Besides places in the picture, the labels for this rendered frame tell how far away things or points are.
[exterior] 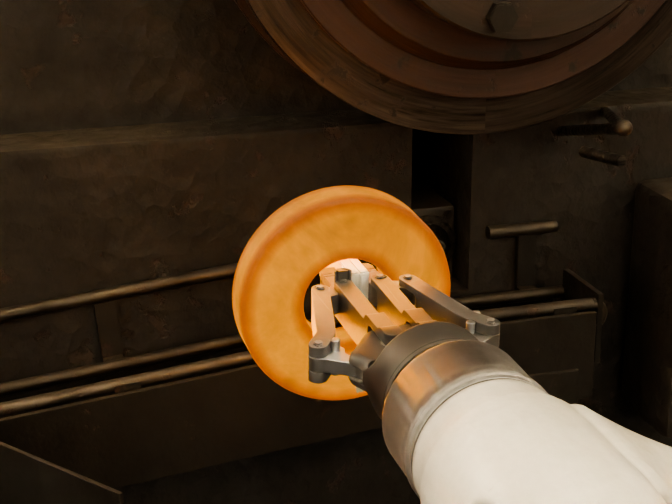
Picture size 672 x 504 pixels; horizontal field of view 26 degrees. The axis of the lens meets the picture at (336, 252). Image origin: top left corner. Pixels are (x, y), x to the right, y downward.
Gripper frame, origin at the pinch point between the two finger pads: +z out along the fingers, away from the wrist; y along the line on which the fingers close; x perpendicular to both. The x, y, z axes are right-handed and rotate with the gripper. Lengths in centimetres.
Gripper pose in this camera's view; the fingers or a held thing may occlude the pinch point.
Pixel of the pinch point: (343, 273)
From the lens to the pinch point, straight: 102.3
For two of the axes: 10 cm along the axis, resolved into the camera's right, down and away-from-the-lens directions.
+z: -3.0, -3.6, 8.8
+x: 0.1, -9.3, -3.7
